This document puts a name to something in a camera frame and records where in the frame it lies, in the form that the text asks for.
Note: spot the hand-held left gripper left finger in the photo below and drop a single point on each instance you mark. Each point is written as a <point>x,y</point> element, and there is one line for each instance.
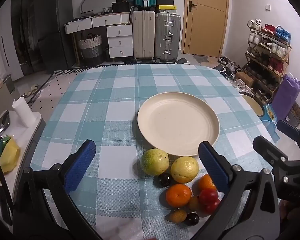
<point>80,166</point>

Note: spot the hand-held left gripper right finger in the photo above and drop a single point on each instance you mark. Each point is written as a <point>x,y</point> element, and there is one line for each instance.
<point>213,167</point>

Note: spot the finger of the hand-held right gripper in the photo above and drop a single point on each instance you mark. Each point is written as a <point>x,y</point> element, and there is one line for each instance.
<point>288,128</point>
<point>270,151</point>

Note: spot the orange mandarin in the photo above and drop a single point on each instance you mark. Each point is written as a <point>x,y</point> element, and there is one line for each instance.
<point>178,195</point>
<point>206,183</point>

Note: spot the small red fruit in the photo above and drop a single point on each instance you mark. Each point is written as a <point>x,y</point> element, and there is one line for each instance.
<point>208,196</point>
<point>212,207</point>

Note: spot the small yellow loquat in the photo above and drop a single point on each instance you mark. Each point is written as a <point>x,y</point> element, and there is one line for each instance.
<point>193,203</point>
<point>178,215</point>

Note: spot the dark plum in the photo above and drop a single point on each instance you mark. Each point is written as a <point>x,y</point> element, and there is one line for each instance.
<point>191,219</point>
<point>163,180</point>

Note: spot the cream round plate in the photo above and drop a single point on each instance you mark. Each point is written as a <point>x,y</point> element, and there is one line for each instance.
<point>177,123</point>

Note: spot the green yellow citrus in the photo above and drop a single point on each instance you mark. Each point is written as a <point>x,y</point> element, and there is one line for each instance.
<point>154,162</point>

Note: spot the patterned flat box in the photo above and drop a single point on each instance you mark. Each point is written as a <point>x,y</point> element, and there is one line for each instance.
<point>296,115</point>

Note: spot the blue plastic bag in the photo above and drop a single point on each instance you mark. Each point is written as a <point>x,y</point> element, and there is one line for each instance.
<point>270,120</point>

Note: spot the purple bag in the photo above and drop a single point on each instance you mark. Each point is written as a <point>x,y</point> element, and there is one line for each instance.
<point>285,97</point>

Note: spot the round cream stool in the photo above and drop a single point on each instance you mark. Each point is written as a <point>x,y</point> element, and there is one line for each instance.
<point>251,103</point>

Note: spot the white side table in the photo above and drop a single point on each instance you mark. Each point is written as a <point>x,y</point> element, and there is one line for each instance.
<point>27,135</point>

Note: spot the cardboard box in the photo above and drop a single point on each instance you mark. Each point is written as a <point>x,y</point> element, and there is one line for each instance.
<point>244,78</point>

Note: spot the metal shoe rack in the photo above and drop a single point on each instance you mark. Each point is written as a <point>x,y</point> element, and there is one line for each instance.
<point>265,65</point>

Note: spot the teal checked tablecloth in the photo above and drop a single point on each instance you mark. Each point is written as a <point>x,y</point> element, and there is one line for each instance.
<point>102,100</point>

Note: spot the yellow plastic bag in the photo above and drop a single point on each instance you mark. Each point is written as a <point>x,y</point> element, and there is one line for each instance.
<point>8,153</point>

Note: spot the white paper roll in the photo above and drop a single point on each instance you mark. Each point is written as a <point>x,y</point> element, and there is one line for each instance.
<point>22,111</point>

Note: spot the pile of loose shoes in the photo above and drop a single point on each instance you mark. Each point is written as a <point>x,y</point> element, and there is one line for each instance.
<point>227,67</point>

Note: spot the shiny metal object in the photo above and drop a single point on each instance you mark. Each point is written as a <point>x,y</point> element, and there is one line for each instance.
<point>3,122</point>

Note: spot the beige slippers pair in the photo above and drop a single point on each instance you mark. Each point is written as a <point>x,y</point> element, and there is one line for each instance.
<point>31,90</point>

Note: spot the grey door mat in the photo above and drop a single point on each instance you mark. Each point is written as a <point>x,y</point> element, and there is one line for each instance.
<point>201,58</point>

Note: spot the grey slipper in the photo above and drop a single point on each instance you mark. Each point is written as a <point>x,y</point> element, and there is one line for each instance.
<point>183,61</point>

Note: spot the woven laundry basket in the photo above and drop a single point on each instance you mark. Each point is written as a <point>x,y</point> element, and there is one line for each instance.
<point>90,50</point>

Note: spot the white drawer dresser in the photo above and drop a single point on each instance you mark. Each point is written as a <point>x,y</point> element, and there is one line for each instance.
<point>120,42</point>

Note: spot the wooden door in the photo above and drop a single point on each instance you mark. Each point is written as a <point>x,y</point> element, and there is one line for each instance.
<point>205,25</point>

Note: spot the silver suitcase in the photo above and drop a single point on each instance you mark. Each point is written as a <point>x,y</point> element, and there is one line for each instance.
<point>167,37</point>

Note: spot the dark refrigerator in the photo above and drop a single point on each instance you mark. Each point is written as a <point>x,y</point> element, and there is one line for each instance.
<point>47,30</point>

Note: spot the beige suitcase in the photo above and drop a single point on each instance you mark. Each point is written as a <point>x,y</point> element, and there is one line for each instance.
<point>143,35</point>

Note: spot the yellow black box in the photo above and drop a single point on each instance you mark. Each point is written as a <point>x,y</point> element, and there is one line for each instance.
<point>168,9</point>

